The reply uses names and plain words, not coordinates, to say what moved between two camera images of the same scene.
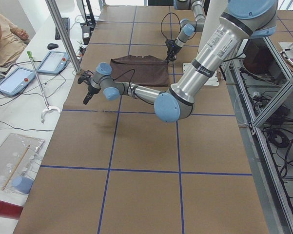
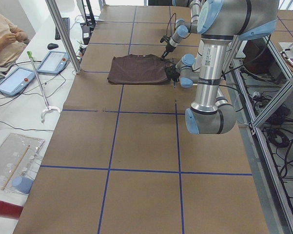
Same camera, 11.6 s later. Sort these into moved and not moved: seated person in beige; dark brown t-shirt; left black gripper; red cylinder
Moved: left black gripper
Not moved: red cylinder; dark brown t-shirt; seated person in beige
